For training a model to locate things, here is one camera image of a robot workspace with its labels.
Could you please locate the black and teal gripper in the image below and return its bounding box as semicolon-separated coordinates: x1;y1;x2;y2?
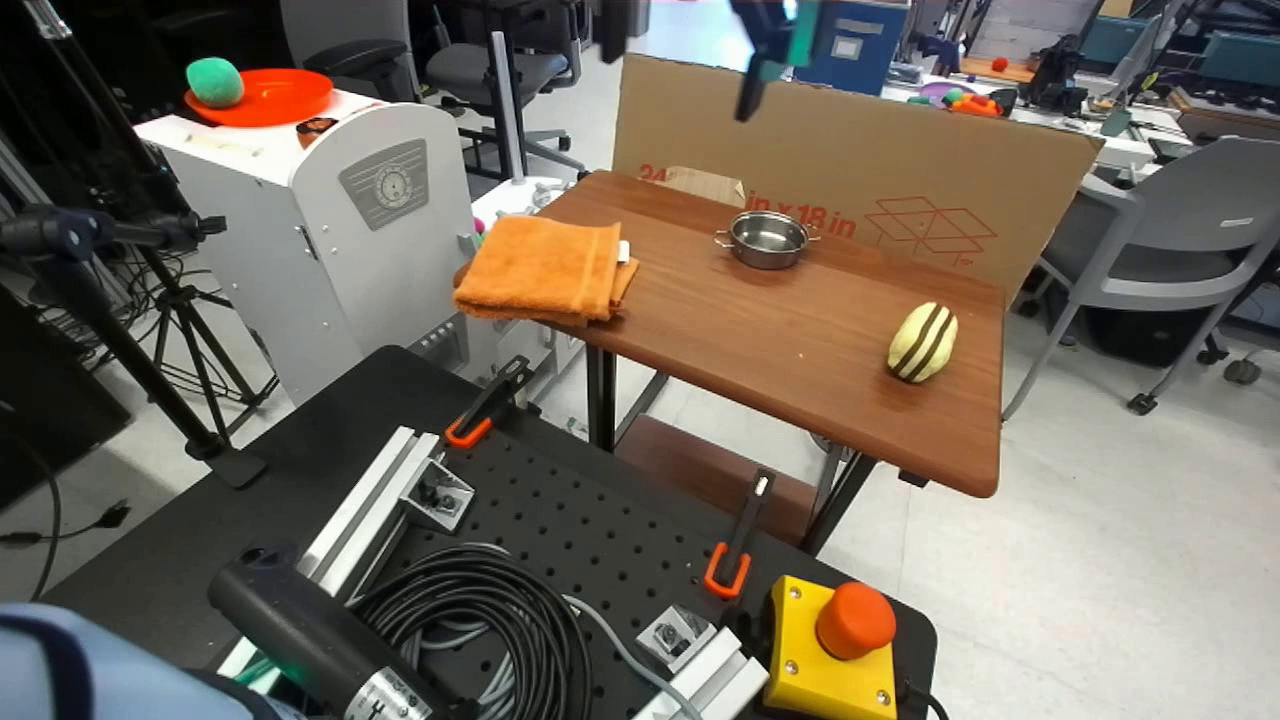
729;0;840;130

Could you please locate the yellow striped squash toy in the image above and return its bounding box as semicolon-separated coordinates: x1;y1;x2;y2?
884;301;962;389

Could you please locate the blue box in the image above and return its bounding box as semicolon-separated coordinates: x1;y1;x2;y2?
794;0;917;100

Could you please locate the brown cardboard box panel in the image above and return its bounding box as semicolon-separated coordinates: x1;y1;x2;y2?
607;51;1108;320

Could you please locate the wooden table with black legs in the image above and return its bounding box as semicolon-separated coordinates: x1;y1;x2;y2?
520;172;1009;561

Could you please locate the dark office chair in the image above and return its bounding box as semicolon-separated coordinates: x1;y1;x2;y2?
301;0;592;186

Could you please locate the folded orange cloth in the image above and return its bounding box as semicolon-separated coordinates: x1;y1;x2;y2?
451;211;643;330

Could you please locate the grey plastic chair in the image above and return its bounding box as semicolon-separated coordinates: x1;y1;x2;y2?
1000;134;1280;424

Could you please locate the white metal machine cabinet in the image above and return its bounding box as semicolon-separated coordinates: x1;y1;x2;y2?
132;84;481;407

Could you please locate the black perforated breadboard table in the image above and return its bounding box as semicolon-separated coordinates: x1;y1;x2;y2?
41;344;939;720

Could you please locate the orange plastic plate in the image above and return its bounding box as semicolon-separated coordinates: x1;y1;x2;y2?
180;66;341;134

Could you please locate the green ball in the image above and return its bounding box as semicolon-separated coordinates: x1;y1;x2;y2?
180;51;246;113

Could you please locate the yellow emergency stop button box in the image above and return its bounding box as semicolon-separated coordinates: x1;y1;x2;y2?
761;571;902;720

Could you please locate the small steel pot with handles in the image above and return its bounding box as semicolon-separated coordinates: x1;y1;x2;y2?
711;207;820;275

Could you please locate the black clamp with orange handle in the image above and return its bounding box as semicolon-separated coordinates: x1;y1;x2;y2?
438;353;536;457
700;468;775;606

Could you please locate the aluminium extrusion rail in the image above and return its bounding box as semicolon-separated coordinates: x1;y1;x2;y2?
211;424;481;684
629;606;775;720

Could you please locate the coiled black cable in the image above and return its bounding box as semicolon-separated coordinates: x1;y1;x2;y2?
347;542;595;720

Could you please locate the black camera tripod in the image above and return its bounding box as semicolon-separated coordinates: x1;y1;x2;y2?
0;197;283;463

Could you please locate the black cylindrical camera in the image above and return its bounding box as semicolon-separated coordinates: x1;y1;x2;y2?
203;556;436;720

